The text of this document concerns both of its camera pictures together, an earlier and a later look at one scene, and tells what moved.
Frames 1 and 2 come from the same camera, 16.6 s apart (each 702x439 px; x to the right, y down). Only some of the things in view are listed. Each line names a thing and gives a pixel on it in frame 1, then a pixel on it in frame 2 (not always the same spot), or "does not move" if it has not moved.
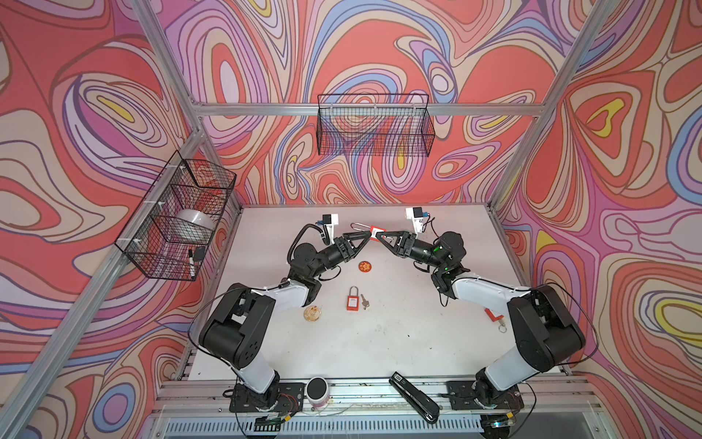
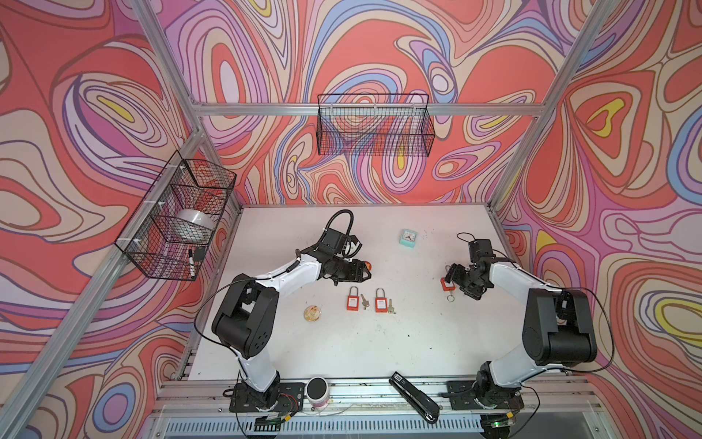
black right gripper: [403, 244] → [453, 275]
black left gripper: [341, 251] → [356, 272]
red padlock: [375, 230] → [380, 303]
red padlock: [353, 300] does not move
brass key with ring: [365, 304] does not move
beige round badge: [312, 313] does not move
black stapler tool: [427, 409] does not move
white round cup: [317, 390] does not move
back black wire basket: [378, 124] does not move
